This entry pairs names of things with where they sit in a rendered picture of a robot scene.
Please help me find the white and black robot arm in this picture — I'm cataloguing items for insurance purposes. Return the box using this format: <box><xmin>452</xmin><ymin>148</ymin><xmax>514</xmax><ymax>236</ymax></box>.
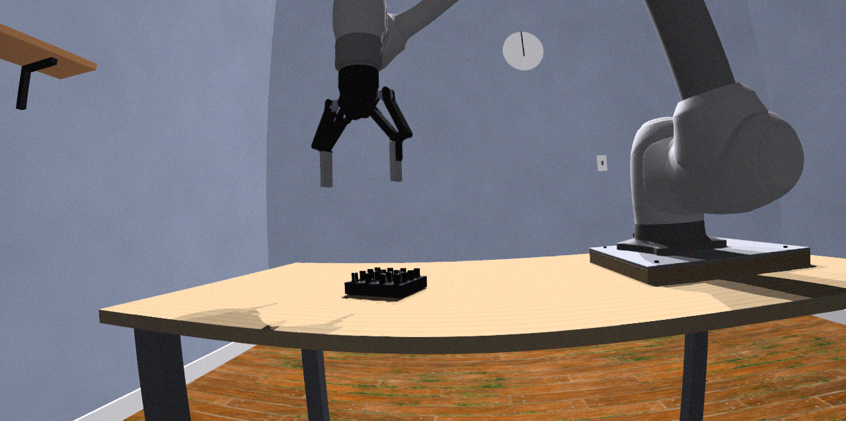
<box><xmin>332</xmin><ymin>0</ymin><xmax>804</xmax><ymax>256</ymax></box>

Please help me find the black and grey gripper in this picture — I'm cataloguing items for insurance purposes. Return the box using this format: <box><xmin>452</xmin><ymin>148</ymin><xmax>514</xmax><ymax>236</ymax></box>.
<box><xmin>311</xmin><ymin>65</ymin><xmax>412</xmax><ymax>188</ymax></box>

